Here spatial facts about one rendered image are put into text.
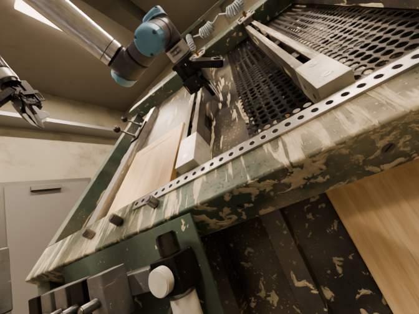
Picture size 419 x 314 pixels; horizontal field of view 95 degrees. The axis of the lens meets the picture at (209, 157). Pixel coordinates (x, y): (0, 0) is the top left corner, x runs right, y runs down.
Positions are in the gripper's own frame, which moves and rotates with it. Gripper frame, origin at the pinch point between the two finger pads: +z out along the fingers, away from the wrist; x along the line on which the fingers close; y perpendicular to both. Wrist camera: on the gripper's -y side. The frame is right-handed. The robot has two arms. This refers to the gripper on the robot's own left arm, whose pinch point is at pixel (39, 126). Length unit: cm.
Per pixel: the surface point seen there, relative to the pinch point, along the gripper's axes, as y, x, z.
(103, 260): -24, -25, 51
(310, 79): 0, -86, 44
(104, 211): -7.1, -8.5, 42.4
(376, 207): 1, -84, 78
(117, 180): 6.2, -7.0, 35.6
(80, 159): 162, 266, -46
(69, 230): -10.8, 15.1, 40.6
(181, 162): -8, -52, 43
